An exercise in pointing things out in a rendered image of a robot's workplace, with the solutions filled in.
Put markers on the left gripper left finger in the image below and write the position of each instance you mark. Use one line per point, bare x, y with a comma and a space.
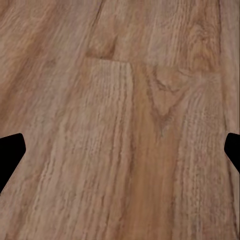
12, 150

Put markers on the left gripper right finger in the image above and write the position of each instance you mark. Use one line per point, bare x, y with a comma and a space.
232, 149

